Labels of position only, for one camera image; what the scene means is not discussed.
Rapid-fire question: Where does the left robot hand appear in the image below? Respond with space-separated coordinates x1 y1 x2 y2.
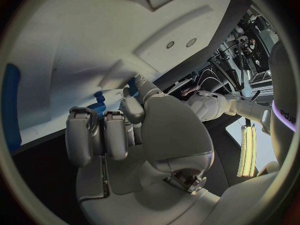
180 87 201 98

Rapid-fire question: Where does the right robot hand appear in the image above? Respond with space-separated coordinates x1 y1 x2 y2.
64 74 223 225

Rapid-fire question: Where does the blue block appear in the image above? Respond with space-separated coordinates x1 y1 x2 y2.
126 77 140 97

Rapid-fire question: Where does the white task board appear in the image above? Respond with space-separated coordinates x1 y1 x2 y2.
4 0 237 156

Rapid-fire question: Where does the black tripod stand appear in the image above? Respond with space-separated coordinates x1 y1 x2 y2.
207 39 261 98

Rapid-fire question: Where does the blue gear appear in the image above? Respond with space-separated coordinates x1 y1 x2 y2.
85 102 107 119

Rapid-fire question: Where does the blue peg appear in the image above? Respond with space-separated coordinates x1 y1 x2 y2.
93 91 106 104

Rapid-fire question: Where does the white flat panel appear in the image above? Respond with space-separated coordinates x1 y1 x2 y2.
225 116 280 172

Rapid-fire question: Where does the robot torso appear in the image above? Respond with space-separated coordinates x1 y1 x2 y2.
268 40 300 175

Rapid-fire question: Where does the blue long cylinder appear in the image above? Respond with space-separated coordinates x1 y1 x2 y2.
1 63 23 152

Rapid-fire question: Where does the white cable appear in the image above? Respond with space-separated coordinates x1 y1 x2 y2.
195 68 232 98
200 75 242 99

